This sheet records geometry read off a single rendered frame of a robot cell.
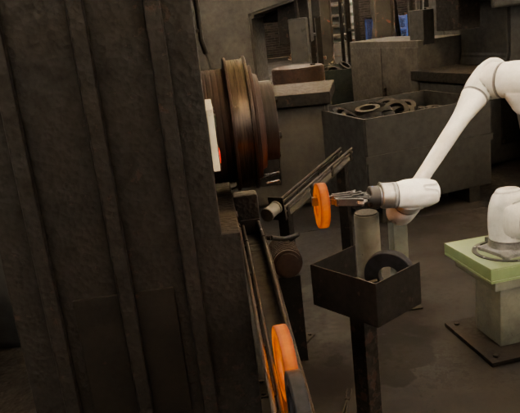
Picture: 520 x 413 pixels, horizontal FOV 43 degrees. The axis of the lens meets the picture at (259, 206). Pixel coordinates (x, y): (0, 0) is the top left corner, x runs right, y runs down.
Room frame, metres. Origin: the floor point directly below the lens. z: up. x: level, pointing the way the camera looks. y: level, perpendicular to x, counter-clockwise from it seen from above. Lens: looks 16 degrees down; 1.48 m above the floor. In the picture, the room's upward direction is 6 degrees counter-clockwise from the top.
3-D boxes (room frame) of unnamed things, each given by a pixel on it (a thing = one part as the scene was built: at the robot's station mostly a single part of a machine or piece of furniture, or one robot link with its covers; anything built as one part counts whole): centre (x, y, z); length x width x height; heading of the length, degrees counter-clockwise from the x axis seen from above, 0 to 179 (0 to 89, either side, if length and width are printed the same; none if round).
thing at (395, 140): (4.88, -1.10, 0.39); 1.03 x 0.83 x 0.77; 109
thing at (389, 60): (6.56, -1.54, 0.55); 1.10 x 0.53 x 1.10; 24
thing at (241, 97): (2.35, 0.03, 1.11); 0.47 x 0.06 x 0.47; 4
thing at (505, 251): (2.64, -1.02, 0.43); 0.22 x 0.18 x 0.06; 21
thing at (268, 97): (2.36, -0.07, 1.11); 0.28 x 0.06 x 0.28; 4
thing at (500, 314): (2.63, -1.03, 0.16); 0.40 x 0.40 x 0.31; 11
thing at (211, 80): (2.35, 0.11, 1.12); 0.47 x 0.10 x 0.47; 4
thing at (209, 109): (2.01, 0.12, 1.15); 0.26 x 0.02 x 0.18; 4
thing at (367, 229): (3.03, -0.50, 0.26); 0.12 x 0.12 x 0.52
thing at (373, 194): (2.21, -0.37, 0.83); 0.09 x 0.08 x 0.07; 94
